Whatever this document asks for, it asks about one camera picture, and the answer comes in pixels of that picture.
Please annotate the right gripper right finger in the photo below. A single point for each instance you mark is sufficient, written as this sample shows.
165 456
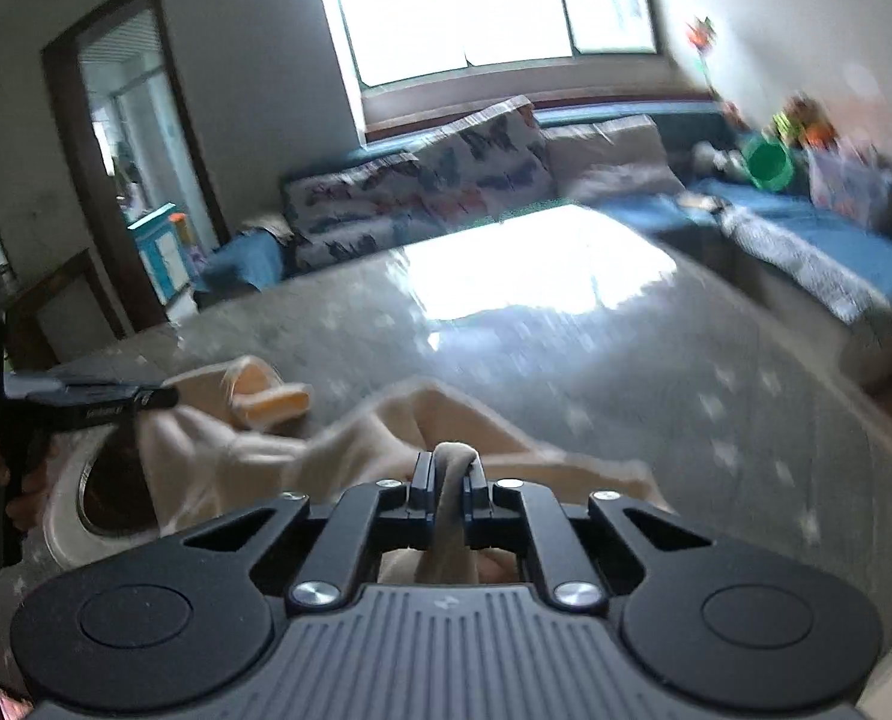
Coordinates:
526 519

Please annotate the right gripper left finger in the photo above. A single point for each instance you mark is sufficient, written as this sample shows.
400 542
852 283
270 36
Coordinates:
368 521

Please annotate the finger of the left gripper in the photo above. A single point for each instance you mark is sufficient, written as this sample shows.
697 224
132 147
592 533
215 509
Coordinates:
42 404

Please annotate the cream sweatshirt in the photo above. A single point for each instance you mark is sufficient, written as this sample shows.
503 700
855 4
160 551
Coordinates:
214 453

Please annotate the black induction cooktop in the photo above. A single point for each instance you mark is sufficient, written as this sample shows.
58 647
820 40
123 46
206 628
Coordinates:
99 503

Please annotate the quilted grey star table cover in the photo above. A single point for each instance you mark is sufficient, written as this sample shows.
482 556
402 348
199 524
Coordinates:
761 589

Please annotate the long butterfly print cushion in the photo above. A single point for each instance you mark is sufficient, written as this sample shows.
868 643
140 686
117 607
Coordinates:
361 211

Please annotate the beige cushion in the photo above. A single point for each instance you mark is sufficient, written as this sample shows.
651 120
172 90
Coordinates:
609 160

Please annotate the grey plush toy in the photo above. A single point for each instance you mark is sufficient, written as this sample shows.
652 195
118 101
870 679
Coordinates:
726 164

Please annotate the green plastic basin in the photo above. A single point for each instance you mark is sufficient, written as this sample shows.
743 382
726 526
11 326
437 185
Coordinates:
769 163

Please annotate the blue bench mattress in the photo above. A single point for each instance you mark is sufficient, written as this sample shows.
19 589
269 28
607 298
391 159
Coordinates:
846 269

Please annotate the clear plastic storage box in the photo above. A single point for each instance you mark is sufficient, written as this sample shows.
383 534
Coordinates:
852 181

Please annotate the teddy bear plush toy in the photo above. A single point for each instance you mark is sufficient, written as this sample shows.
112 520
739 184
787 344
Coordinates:
803 123

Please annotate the colourful pinwheel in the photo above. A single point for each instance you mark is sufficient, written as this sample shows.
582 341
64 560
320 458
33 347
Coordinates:
702 38

